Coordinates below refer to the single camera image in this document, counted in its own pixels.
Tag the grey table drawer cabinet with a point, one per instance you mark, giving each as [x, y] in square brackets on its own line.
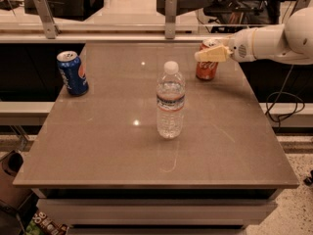
[149, 213]

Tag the black office chair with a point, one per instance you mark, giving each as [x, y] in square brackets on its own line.
[230, 14]

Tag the brown bin with hole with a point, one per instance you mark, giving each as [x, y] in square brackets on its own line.
[11, 196]

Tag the metal rail bracket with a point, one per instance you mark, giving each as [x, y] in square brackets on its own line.
[51, 30]
[170, 18]

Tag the green snack bag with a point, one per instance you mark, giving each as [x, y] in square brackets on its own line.
[42, 224]

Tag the red coke can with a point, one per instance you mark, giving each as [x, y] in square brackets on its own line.
[207, 70]

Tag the black box on counter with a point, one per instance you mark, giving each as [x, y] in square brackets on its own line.
[65, 0]

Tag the clear plastic water bottle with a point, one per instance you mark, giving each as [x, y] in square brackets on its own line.
[170, 101]

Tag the middle metal rail bracket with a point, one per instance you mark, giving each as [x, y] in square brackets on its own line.
[170, 18]

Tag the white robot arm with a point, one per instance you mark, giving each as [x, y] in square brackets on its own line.
[287, 43]

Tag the left metal rail bracket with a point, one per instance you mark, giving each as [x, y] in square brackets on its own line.
[51, 30]

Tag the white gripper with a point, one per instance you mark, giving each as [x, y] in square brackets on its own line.
[241, 48]

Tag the blue pepsi can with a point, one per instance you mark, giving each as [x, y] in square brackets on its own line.
[73, 73]

